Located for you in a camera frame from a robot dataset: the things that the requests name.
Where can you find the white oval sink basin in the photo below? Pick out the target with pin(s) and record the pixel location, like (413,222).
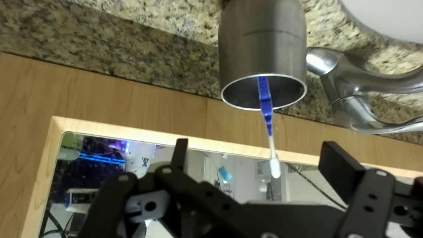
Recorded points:
(400,20)

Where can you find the blue white toothbrush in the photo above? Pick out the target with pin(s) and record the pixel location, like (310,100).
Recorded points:
(268,114)

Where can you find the chrome sink faucet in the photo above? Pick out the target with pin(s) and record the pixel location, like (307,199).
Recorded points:
(347,82)

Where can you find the silver metal cup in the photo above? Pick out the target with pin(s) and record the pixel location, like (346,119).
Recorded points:
(262,38)

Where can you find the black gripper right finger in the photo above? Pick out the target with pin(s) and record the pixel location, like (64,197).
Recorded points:
(375,197)

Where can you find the wood framed mirror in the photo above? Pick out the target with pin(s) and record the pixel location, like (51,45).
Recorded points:
(40,102)

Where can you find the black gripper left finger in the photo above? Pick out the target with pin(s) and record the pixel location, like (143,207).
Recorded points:
(186,207)

